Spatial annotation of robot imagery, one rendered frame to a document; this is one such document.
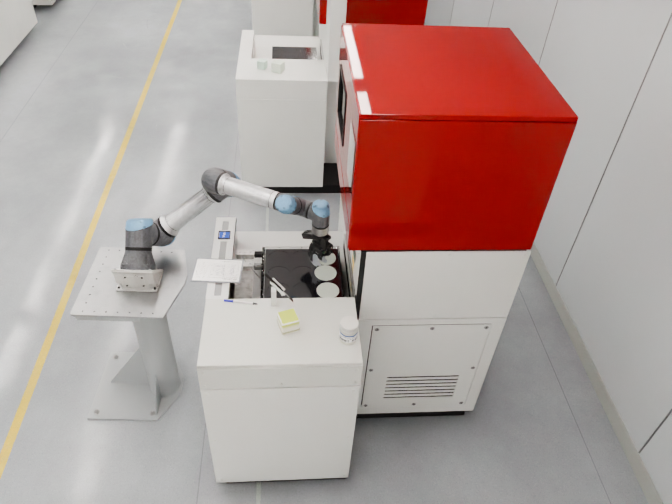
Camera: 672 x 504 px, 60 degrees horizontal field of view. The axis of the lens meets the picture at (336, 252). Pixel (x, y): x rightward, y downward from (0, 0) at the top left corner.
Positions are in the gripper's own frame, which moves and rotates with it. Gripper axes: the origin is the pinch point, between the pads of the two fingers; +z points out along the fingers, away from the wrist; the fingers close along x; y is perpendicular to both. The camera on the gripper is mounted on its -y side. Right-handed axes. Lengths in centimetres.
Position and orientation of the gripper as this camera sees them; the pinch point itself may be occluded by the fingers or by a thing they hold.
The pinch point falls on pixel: (315, 263)
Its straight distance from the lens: 268.1
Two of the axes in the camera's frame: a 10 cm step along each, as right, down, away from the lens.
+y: 7.1, 5.0, -5.0
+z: -0.5, 7.5, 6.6
